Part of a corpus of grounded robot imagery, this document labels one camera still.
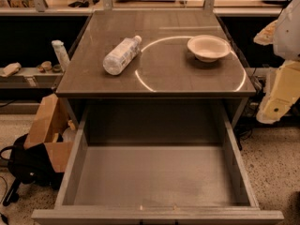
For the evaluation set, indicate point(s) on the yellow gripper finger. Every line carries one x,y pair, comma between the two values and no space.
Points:
266,35
283,94

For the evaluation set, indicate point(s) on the clear blue plastic bottle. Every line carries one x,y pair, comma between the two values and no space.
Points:
118,59

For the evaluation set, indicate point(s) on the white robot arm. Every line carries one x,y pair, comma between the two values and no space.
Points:
284,35

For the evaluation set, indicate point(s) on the grey cabinet with top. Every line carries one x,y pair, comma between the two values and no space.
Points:
164,68

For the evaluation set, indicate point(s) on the grey open top drawer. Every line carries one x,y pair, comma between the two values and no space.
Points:
156,162

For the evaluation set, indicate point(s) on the white tube bottle on shelf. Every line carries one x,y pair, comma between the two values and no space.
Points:
61,54

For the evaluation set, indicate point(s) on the white paper bowl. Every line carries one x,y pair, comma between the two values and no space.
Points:
208,48

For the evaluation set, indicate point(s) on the small round object on shelf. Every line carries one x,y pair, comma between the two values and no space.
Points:
47,65

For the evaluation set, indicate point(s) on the brown cardboard box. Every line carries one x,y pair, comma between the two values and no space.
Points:
51,121

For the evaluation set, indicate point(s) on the grey low side shelf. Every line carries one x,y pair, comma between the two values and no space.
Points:
29,77

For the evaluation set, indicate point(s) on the beige sponge on shelf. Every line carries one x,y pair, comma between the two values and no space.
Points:
11,69

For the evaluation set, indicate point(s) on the black backpack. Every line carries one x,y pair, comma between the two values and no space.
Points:
29,166

